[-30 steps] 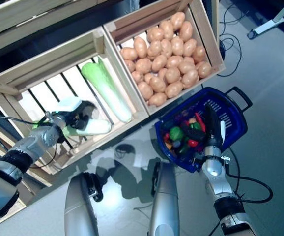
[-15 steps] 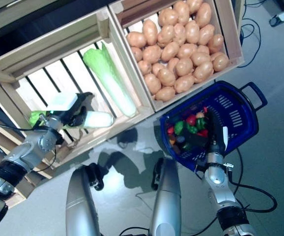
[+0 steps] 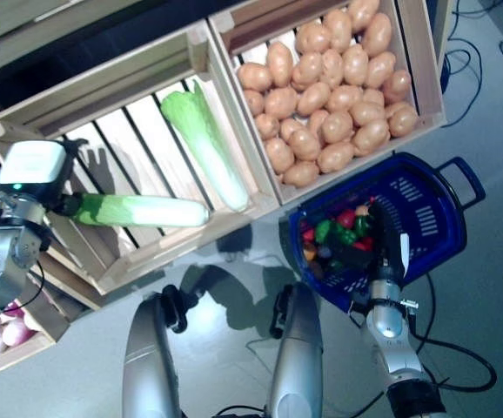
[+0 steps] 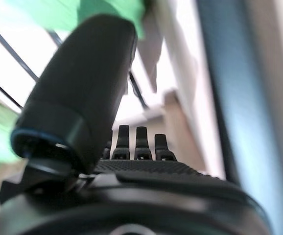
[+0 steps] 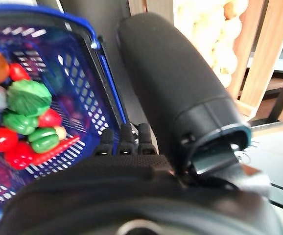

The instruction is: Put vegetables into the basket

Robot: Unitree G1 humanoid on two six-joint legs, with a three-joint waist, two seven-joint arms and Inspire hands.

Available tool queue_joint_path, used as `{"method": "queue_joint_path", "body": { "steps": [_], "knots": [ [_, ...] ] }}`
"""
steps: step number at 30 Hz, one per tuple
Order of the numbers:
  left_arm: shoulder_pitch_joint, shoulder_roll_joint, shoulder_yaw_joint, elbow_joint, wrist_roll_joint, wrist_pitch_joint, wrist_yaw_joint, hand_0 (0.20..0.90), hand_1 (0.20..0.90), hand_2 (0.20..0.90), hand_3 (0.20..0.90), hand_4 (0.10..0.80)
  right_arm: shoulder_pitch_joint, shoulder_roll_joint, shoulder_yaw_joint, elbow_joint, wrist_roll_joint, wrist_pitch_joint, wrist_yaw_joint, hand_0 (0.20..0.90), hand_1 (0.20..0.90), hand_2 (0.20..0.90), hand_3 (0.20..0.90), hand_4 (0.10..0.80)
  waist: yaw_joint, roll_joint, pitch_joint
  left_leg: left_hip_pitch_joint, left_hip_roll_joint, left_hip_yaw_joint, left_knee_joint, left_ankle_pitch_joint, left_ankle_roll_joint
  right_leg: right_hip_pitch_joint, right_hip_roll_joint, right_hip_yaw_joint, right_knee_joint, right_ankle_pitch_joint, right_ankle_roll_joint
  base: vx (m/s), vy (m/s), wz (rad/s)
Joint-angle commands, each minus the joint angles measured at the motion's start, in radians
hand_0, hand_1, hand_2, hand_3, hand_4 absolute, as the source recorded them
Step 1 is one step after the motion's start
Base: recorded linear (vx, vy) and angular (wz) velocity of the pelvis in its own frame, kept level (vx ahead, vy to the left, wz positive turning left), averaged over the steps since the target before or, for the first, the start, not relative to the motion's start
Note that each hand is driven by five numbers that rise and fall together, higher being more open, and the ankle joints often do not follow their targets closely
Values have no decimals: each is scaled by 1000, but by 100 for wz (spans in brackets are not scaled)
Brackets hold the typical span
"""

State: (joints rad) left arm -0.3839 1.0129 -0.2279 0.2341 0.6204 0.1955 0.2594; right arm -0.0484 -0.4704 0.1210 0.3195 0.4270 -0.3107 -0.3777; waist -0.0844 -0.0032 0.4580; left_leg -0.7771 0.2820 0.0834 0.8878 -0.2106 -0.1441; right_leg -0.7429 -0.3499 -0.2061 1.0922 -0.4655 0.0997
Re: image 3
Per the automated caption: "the brown potato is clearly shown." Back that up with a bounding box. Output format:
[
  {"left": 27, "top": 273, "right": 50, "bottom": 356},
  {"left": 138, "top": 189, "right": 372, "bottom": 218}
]
[
  {"left": 353, "top": 119, "right": 391, "bottom": 157},
  {"left": 254, "top": 113, "right": 281, "bottom": 140},
  {"left": 295, "top": 22, "right": 333, "bottom": 53},
  {"left": 316, "top": 141, "right": 356, "bottom": 173},
  {"left": 282, "top": 160, "right": 321, "bottom": 188},
  {"left": 266, "top": 42, "right": 294, "bottom": 88},
  {"left": 364, "top": 51, "right": 397, "bottom": 90},
  {"left": 323, "top": 9, "right": 352, "bottom": 43},
  {"left": 264, "top": 138, "right": 295, "bottom": 173},
  {"left": 384, "top": 69, "right": 412, "bottom": 104},
  {"left": 388, "top": 104, "right": 419, "bottom": 138},
  {"left": 362, "top": 12, "right": 392, "bottom": 57},
  {"left": 347, "top": 0, "right": 381, "bottom": 31},
  {"left": 237, "top": 63, "right": 274, "bottom": 92},
  {"left": 242, "top": 89, "right": 265, "bottom": 117},
  {"left": 288, "top": 129, "right": 322, "bottom": 163}
]

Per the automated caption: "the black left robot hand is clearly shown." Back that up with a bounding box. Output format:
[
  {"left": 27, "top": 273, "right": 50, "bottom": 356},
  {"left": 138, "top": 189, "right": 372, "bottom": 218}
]
[{"left": 0, "top": 138, "right": 88, "bottom": 219}]

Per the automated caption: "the silver right robot leg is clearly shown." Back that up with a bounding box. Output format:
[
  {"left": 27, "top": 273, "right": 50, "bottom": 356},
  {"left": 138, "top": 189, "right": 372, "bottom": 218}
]
[{"left": 268, "top": 282, "right": 325, "bottom": 418}]

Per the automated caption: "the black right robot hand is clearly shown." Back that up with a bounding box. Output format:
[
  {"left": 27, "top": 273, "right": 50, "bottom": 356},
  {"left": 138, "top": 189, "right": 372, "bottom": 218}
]
[{"left": 333, "top": 202, "right": 412, "bottom": 284}]

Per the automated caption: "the wooden display stand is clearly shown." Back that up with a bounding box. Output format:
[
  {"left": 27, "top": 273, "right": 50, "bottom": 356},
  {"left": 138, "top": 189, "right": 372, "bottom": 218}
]
[{"left": 0, "top": 0, "right": 453, "bottom": 336}]

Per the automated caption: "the silver left robot leg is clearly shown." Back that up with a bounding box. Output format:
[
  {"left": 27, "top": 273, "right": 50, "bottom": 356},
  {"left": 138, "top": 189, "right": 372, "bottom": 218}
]
[{"left": 123, "top": 285, "right": 190, "bottom": 418}]

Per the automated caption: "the black round stand base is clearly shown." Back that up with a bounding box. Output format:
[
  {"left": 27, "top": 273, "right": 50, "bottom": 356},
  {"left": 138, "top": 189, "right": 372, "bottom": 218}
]
[{"left": 439, "top": 56, "right": 451, "bottom": 95}]

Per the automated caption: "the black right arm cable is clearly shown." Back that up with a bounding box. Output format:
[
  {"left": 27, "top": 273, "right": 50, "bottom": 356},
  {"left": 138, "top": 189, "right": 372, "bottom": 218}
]
[{"left": 401, "top": 269, "right": 499, "bottom": 418}]

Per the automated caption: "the black floor cable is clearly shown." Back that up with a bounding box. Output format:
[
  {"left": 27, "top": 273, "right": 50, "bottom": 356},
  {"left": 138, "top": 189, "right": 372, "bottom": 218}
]
[{"left": 440, "top": 0, "right": 483, "bottom": 130}]

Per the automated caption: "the blue plastic shopping basket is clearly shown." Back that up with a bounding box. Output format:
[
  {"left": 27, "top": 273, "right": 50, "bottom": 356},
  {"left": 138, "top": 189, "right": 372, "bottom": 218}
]
[{"left": 288, "top": 152, "right": 486, "bottom": 313}]

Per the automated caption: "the green white napa cabbage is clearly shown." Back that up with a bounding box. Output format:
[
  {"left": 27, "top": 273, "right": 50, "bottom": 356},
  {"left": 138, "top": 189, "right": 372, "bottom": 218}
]
[
  {"left": 160, "top": 80, "right": 251, "bottom": 213},
  {"left": 70, "top": 192, "right": 211, "bottom": 228}
]

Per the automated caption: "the slatted wooden crate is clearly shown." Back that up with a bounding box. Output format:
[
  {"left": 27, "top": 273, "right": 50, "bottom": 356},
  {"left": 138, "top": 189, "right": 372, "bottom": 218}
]
[
  {"left": 0, "top": 29, "right": 281, "bottom": 297},
  {"left": 207, "top": 0, "right": 448, "bottom": 206},
  {"left": 0, "top": 256, "right": 70, "bottom": 384}
]

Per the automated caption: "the silver robot leg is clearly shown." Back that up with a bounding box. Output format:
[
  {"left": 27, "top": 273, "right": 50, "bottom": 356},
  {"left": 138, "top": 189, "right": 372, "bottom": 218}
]
[
  {"left": 123, "top": 285, "right": 190, "bottom": 418},
  {"left": 268, "top": 282, "right": 325, "bottom": 418}
]

